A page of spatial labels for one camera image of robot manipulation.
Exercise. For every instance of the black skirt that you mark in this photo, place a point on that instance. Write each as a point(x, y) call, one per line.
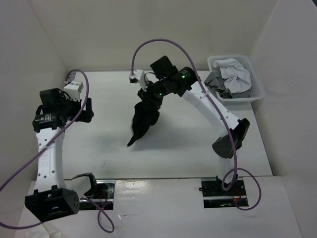
point(146, 115)

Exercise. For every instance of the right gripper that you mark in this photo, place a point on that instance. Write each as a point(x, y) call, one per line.
point(148, 98)

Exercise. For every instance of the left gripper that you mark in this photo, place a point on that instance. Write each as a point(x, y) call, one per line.
point(86, 115)

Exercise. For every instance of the grey skirt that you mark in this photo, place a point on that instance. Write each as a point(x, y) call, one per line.
point(215, 83)

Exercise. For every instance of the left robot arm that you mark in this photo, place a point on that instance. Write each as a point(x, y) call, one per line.
point(51, 199)

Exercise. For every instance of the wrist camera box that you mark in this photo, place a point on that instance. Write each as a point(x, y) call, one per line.
point(73, 90)
point(139, 76)

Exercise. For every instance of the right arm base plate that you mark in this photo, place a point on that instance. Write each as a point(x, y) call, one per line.
point(215, 197)

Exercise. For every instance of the white plastic laundry basket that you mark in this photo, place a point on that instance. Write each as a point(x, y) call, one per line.
point(256, 91)

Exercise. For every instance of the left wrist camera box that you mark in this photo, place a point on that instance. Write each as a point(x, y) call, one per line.
point(73, 90)

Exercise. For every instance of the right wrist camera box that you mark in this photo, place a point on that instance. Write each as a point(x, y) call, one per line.
point(139, 76)

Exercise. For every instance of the white crumpled cloth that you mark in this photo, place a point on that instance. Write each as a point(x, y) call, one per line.
point(43, 231)

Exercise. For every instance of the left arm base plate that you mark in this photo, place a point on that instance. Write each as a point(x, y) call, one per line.
point(103, 196)

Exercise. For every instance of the white skirt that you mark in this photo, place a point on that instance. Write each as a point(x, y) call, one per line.
point(236, 78)

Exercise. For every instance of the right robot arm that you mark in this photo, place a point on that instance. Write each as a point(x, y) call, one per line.
point(187, 85)

